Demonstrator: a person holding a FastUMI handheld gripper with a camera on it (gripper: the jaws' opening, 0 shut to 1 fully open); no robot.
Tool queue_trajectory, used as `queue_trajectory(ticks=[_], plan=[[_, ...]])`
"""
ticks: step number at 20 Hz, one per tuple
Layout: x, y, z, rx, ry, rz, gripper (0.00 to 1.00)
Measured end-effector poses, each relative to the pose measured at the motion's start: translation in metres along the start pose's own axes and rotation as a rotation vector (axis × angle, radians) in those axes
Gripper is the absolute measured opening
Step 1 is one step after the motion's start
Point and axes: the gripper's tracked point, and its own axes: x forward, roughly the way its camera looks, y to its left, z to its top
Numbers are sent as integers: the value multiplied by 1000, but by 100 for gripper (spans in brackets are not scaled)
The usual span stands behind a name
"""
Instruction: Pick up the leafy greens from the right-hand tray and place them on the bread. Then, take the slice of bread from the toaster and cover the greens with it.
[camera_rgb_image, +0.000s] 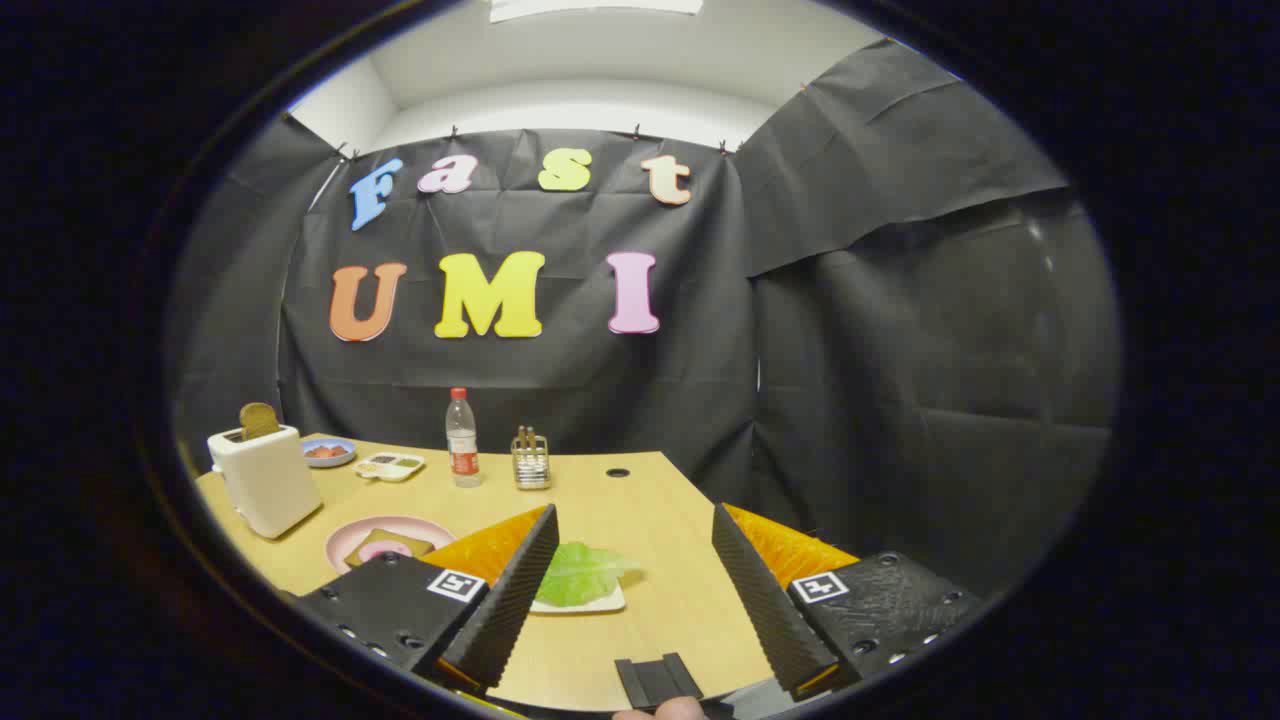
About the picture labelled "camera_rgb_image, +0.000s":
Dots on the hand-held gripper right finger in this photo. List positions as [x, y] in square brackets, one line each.
[765, 600]

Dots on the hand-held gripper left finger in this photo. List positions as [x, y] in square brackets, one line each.
[505, 610]

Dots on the green lettuce leaf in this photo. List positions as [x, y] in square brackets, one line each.
[580, 575]

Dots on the brown toasted bread slice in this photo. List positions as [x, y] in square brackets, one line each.
[258, 420]

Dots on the white square plate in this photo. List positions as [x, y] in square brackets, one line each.
[605, 603]

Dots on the dark brown bread slice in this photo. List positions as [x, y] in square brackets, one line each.
[395, 535]

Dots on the pink ham slice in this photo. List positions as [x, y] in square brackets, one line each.
[385, 551]

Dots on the clear red-capped water bottle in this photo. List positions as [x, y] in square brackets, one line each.
[463, 450]

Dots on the round pink plate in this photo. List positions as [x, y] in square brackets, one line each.
[340, 545]

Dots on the white divided condiment tray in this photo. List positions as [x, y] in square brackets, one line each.
[390, 467]

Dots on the small blue plate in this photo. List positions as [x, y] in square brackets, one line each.
[345, 459]

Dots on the orange food pieces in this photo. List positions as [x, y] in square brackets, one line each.
[324, 452]

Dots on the black backdrop cloth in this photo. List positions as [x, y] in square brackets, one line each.
[880, 380]

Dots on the white toaster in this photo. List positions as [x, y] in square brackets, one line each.
[268, 485]

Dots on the ceiling light panel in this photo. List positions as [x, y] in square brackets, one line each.
[600, 6]

